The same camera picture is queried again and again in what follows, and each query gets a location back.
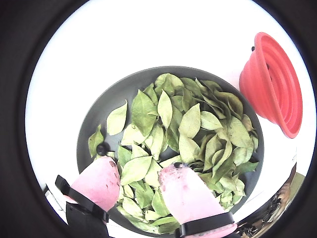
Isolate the gripper finger with pink tip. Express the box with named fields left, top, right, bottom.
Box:
left=158, top=162, right=238, bottom=238
left=54, top=157, right=121, bottom=238

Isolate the dark grey shallow bowl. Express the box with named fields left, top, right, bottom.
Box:
left=76, top=65, right=265, bottom=235

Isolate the pile of green dried leaves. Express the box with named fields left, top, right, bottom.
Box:
left=88, top=73, right=260, bottom=234

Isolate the red collapsible silicone cup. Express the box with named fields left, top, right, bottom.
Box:
left=239, top=31, right=303, bottom=139

